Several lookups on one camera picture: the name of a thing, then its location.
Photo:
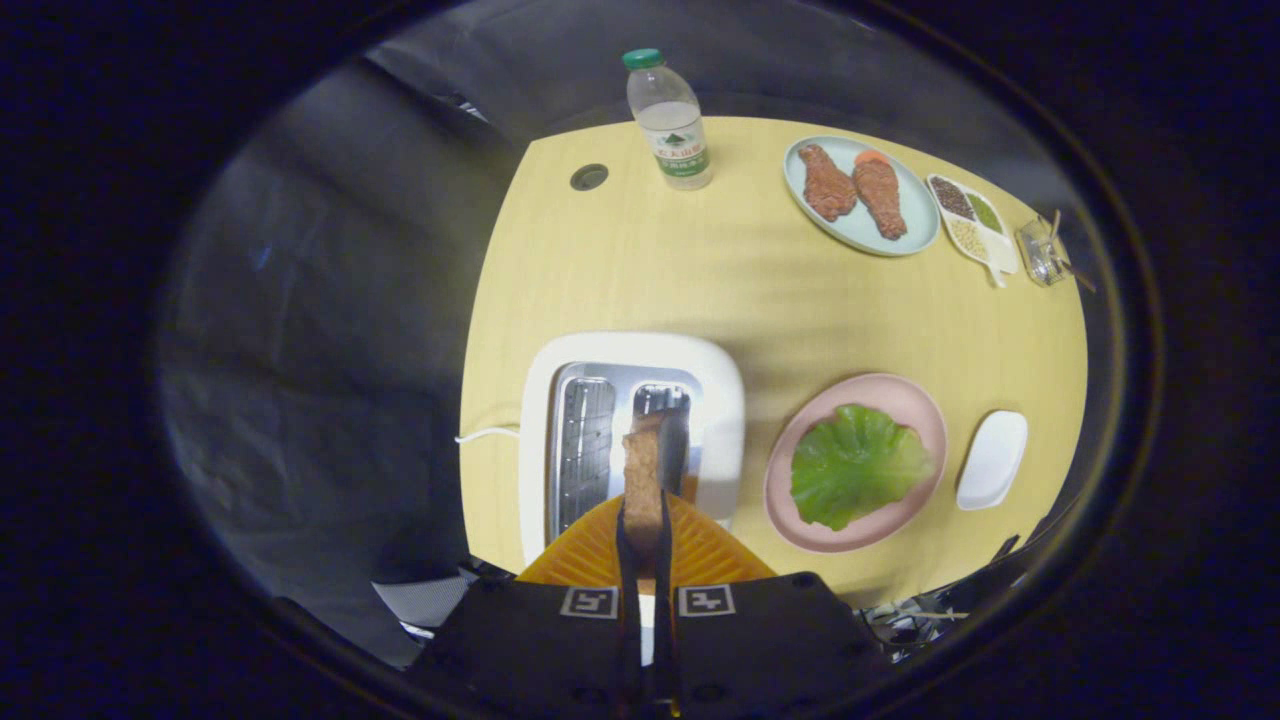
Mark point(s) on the clear glass cup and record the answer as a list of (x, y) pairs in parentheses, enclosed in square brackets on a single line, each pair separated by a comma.
[(1040, 255)]

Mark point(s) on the pink round plate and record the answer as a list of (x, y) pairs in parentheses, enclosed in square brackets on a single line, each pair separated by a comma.
[(860, 390)]

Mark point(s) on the orange carrot slice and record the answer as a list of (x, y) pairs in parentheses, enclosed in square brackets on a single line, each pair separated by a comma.
[(872, 156)]

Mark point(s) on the white toaster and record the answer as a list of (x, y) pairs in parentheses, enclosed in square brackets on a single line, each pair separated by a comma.
[(640, 350)]

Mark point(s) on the light blue oval plate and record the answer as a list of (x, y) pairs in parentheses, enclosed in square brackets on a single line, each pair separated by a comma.
[(850, 234)]

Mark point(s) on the green lettuce leaf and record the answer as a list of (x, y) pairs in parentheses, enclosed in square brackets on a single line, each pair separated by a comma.
[(855, 465)]

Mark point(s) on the dark round table grommet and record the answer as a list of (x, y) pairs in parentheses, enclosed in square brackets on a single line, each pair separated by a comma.
[(589, 177)]

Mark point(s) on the dark thin utensil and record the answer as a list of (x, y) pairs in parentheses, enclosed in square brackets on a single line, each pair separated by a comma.
[(1078, 274)]

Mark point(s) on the white rounded plate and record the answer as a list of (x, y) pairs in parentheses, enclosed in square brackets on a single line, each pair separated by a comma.
[(992, 460)]

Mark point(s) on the brown bread slice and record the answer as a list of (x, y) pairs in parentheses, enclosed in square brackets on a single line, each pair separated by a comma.
[(643, 480)]

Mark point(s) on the white divided seasoning dish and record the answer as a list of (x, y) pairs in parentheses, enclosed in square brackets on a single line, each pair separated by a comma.
[(975, 246)]

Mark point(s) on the light wooden stick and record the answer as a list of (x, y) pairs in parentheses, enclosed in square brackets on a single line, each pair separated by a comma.
[(1054, 225)]

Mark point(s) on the brown meat piece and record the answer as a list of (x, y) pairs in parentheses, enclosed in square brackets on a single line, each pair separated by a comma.
[(828, 185), (880, 200)]

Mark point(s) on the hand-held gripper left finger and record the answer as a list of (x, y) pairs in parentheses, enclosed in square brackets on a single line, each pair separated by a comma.
[(628, 640)]

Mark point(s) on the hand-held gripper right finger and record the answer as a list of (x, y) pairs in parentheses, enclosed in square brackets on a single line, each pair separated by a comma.
[(668, 660)]

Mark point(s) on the clear water bottle green cap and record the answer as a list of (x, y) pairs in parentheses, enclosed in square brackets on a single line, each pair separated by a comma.
[(670, 120)]

